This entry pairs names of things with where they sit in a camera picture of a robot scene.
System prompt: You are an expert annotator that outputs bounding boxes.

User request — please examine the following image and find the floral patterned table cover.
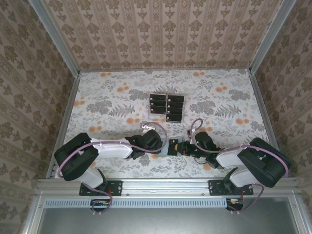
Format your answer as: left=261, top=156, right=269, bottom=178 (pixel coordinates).
left=52, top=69, right=281, bottom=179

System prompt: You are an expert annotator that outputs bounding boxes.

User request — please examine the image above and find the grey sheet metal panel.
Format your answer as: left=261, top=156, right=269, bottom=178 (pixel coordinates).
left=39, top=196, right=299, bottom=234

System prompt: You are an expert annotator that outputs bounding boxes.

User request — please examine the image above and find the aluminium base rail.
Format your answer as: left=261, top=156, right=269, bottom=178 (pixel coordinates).
left=36, top=177, right=300, bottom=197

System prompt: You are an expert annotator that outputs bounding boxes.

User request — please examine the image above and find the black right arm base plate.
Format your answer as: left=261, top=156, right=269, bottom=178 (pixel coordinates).
left=208, top=179, right=254, bottom=196

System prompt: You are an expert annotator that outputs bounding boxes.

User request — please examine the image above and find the slotted grey cable duct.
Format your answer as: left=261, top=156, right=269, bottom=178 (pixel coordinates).
left=45, top=197, right=229, bottom=209

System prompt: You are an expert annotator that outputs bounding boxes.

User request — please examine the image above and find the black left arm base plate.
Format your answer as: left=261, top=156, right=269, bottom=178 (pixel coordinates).
left=79, top=180, right=123, bottom=197

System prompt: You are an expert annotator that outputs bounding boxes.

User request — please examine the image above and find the aluminium side rail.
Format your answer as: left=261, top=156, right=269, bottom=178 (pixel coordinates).
left=47, top=73, right=81, bottom=180
left=248, top=70, right=288, bottom=178

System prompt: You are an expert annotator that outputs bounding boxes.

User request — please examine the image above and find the black connector box with wires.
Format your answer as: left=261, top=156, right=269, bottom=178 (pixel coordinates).
left=89, top=198, right=112, bottom=212
left=225, top=197, right=245, bottom=212

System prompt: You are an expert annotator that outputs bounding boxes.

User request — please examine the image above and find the thin aluminium wall rail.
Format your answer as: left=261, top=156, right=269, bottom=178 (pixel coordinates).
left=79, top=67, right=252, bottom=73

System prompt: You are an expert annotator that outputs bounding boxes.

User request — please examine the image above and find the aluminium corner post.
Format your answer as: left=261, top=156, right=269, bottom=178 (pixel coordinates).
left=248, top=0, right=297, bottom=74
left=27, top=0, right=81, bottom=78

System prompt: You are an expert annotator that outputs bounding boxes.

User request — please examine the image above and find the aluminium lower frame bar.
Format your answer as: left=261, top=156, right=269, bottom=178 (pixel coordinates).
left=287, top=195, right=312, bottom=234
left=22, top=196, right=46, bottom=234

